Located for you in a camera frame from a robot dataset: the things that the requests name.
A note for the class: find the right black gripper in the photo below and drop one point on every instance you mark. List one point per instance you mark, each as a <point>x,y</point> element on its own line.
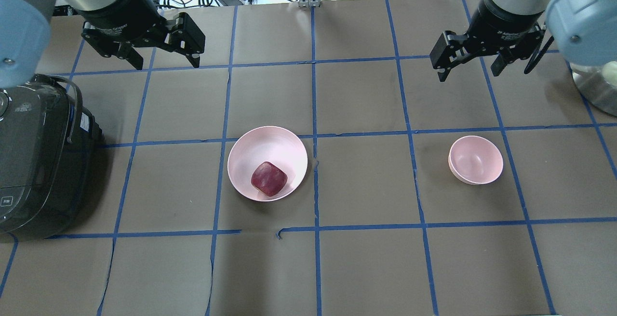
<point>501,25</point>

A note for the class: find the red apple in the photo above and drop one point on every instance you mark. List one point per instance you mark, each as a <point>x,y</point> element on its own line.
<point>269,179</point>

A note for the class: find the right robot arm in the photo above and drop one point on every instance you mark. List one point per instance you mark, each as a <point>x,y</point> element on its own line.
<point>584,30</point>

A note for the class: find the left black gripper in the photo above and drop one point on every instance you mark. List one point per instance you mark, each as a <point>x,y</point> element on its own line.
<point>118,15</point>

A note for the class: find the steel pot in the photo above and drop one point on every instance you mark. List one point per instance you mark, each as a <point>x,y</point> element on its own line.
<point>598,85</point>

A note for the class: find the small pink bowl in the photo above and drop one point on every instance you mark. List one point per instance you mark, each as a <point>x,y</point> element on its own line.
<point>474,160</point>

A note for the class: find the black rice cooker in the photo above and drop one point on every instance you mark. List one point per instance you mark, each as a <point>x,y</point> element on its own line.
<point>47,138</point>

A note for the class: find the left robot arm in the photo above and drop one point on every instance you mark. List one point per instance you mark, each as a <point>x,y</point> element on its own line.
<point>25,33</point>

